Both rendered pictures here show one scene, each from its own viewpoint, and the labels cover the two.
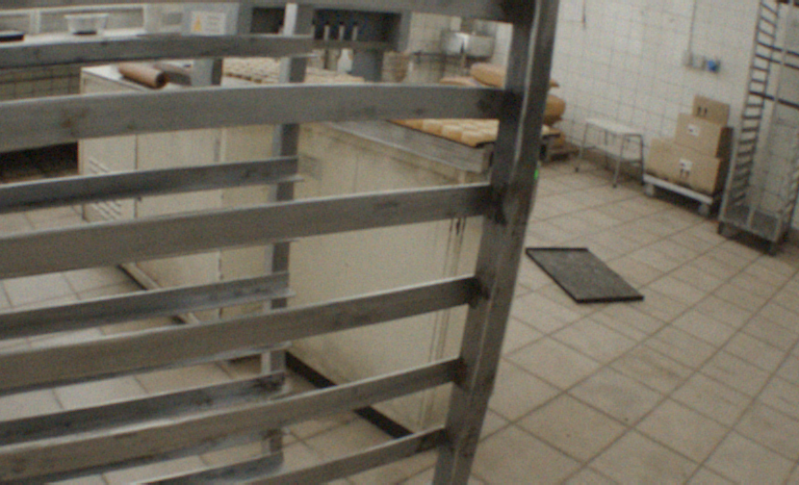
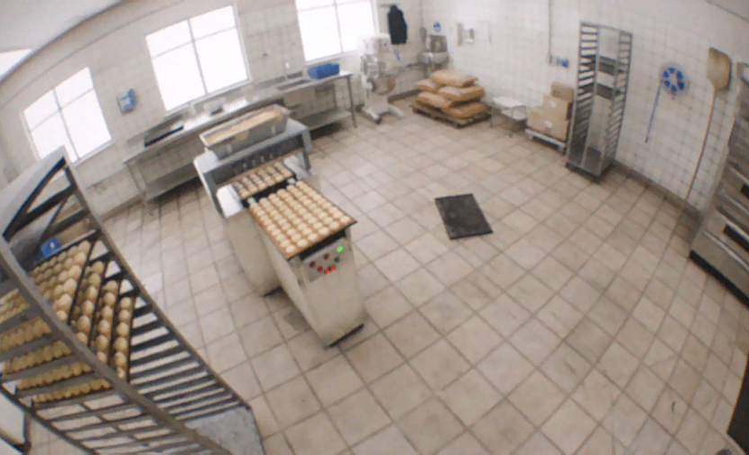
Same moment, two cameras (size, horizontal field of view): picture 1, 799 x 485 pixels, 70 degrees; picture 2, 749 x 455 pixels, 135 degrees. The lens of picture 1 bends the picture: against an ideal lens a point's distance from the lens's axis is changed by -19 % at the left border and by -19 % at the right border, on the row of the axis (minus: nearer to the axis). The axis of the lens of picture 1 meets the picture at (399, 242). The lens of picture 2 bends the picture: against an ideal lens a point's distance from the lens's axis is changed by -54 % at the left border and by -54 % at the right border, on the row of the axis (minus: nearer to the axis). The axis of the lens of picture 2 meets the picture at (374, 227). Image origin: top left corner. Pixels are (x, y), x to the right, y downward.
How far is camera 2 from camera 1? 125 cm
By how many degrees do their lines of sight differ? 24
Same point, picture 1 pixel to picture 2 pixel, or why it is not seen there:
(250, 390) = (204, 378)
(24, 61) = not seen: hidden behind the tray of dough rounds
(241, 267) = (256, 267)
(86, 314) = (142, 373)
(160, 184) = (138, 346)
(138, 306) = (154, 369)
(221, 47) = not seen: hidden behind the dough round
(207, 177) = (150, 341)
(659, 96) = (535, 80)
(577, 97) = (492, 81)
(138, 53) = not seen: hidden behind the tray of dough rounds
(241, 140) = (234, 225)
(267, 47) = (140, 310)
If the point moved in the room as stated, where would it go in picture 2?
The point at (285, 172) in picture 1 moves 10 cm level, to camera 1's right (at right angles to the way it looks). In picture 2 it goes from (172, 335) to (188, 341)
